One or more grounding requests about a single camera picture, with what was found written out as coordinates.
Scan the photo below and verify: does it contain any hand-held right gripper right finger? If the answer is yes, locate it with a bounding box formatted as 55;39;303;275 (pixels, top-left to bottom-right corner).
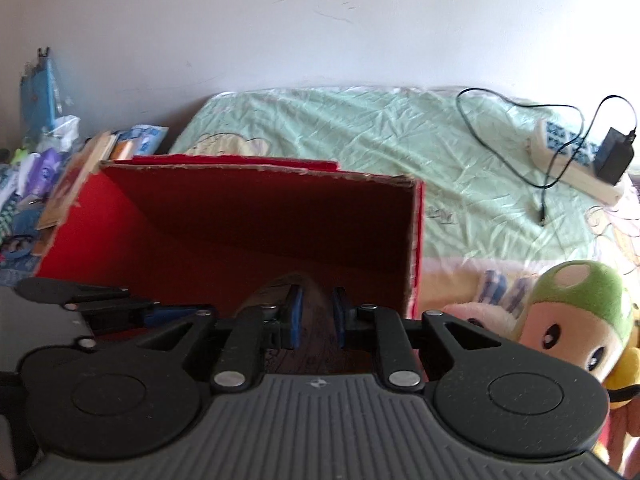
332;286;505;392

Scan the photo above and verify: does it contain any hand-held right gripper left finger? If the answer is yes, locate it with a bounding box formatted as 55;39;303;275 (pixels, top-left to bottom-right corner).
120;284;305;395

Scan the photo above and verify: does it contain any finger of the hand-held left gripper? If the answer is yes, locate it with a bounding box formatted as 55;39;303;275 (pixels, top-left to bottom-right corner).
67;300;212;335
15;279;131;309

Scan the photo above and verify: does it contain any dark brown wooden board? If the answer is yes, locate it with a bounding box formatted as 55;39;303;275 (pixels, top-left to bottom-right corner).
234;272;373;377

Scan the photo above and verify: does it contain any red cardboard box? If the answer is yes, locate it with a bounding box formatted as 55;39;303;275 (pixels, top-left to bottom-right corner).
32;156;426;333

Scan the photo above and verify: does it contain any stack of books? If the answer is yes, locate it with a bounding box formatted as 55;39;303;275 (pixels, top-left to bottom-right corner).
0;260;38;288

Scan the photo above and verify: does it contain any purple and white packet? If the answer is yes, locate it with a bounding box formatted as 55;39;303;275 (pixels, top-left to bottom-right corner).
20;150;72;196

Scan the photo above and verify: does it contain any pink plush toy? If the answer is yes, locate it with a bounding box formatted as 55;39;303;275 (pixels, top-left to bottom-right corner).
440;300;532;342

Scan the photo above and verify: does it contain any cream book with red picture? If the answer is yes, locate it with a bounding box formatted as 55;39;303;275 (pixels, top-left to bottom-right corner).
37;131;120;256

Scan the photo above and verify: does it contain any white plastic bag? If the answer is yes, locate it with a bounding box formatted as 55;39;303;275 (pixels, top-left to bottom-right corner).
40;115;82;153

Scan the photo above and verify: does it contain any blue snack packet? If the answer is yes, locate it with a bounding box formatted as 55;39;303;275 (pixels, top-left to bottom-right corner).
112;125;171;158

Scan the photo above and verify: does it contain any light green bed sheet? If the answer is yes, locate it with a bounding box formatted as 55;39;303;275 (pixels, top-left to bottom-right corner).
169;85;640;322

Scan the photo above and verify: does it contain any tall blue package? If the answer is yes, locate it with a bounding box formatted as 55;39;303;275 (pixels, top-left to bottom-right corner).
20;47;72;136

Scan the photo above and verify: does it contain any green mushroom plush toy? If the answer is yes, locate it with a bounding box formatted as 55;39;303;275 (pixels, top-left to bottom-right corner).
515;260;636;386

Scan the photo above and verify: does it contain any white power strip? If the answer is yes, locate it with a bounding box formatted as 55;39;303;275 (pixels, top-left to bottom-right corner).
522;119;626;207

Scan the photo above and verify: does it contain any yellow plush toy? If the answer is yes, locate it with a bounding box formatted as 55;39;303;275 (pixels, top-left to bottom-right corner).
597;345;640;478

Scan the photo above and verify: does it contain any black power adapter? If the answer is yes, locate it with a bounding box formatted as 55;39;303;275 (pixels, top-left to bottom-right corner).
594;127;638;186

